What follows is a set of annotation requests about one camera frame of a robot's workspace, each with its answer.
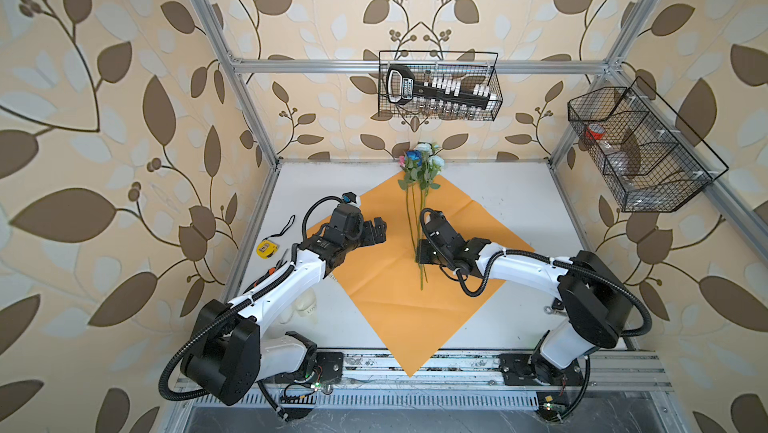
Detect dark pink fake rose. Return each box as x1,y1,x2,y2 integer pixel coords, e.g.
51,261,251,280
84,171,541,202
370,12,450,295
398,154,418,253

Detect dark blue fake rose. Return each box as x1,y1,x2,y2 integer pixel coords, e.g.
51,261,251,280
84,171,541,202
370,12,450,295
406,150,425,247

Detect orange wrapping paper sheet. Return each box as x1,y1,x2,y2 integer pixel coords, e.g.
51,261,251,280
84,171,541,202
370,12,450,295
300,163,547,375

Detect pale blue fake flower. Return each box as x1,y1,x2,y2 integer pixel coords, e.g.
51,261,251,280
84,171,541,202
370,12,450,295
413,141,446,254

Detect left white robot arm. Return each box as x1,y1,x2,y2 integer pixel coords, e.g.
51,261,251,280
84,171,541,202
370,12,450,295
158,193,387,406

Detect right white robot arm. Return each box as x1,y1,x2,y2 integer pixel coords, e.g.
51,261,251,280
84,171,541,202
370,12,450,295
417,208,653,385

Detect yellow tape measure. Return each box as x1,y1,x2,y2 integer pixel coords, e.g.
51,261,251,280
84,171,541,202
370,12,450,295
256,214,296,259

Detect white ribbon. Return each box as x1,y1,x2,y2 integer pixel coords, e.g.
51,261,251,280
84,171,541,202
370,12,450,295
292,288,318,324

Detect silver small wrench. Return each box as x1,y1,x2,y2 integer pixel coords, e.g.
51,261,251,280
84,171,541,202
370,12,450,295
544,306,564,315

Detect black socket wrench set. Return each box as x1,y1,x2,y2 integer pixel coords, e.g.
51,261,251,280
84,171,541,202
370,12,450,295
379,63,503,115

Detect clear bottle red cap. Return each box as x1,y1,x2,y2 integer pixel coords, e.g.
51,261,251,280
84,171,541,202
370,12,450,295
584,123,637,176

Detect red handled pliers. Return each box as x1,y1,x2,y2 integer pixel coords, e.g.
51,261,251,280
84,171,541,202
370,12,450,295
254,267,278,285

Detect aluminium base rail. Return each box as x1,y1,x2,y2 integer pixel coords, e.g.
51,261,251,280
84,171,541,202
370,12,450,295
237,349,680,419

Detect back black wire basket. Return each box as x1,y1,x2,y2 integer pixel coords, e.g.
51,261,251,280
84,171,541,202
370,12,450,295
378,49,503,122

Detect black wire basket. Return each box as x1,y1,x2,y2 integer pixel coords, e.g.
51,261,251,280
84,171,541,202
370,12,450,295
567,77,729,213
378,49,503,122

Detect right black wire basket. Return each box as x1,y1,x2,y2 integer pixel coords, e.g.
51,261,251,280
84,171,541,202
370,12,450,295
567,77,729,213

